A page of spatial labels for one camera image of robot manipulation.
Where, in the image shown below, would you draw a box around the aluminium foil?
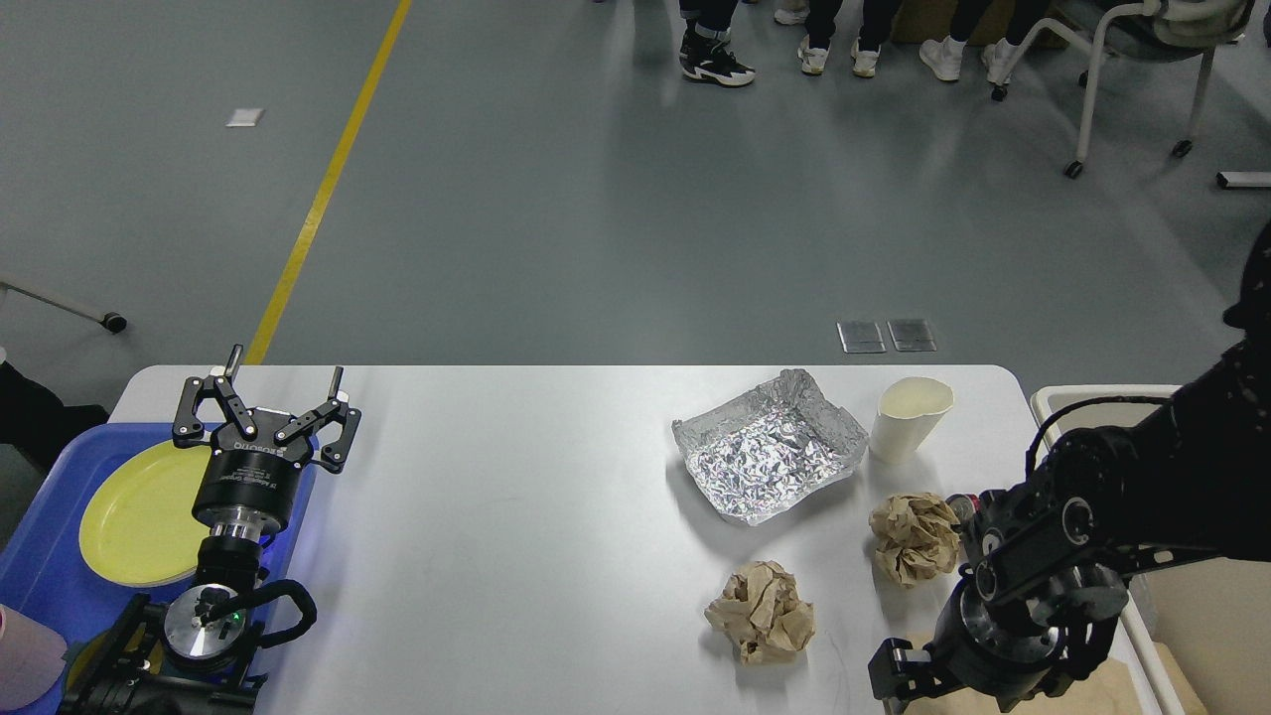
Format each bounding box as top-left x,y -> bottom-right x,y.
671,370 -> 871,526

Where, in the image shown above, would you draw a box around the white office chair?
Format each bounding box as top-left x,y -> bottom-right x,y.
989,1 -> 1254,180

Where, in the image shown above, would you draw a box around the cardboard box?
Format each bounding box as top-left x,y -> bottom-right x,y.
890,0 -> 1014,47

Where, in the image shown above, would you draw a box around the brown paper ball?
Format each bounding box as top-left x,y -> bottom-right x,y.
871,491 -> 960,589
704,561 -> 816,665

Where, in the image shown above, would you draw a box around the floor socket plate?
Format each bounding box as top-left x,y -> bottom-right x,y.
836,321 -> 887,356
887,320 -> 938,353

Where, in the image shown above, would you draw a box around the seated person white sneakers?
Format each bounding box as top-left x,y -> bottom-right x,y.
918,1 -> 1049,88

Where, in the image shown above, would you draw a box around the white paper cup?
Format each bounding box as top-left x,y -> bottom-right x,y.
871,376 -> 956,465

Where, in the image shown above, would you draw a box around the pink plate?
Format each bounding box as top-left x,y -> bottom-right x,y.
109,566 -> 196,591

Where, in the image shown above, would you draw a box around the white bar on floor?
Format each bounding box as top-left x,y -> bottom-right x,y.
1215,171 -> 1271,190

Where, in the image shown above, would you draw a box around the crushed red can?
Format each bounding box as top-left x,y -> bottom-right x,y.
947,494 -> 981,532

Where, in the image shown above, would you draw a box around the chair leg with caster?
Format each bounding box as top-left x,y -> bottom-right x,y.
1,273 -> 128,335

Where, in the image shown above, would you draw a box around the grey mug yellow inside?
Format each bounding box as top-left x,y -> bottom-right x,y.
61,631 -> 165,695

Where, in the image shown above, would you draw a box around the person in black clothes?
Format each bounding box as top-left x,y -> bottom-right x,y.
679,0 -> 758,88

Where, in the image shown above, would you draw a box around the blue plastic tray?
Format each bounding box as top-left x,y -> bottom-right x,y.
1,424 -> 281,714

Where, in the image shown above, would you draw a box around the brown paper bag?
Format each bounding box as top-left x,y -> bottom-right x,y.
905,643 -> 1207,714

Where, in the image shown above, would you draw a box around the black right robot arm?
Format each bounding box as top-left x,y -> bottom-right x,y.
871,231 -> 1270,712

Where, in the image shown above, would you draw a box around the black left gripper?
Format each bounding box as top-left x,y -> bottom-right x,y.
172,345 -> 364,533

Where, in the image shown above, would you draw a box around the beige plastic bin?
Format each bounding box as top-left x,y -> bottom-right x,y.
1031,384 -> 1270,714

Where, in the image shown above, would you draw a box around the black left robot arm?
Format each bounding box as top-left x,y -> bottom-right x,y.
58,345 -> 361,714

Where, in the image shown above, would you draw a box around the white paper on floor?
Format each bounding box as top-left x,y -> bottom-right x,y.
225,107 -> 266,128

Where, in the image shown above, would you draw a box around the yellow plate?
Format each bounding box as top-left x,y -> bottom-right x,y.
78,442 -> 211,580

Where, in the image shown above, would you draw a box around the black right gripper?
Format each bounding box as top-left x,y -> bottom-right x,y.
868,580 -> 1066,711

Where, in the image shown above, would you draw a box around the pink cup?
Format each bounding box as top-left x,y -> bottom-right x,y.
1,605 -> 69,712

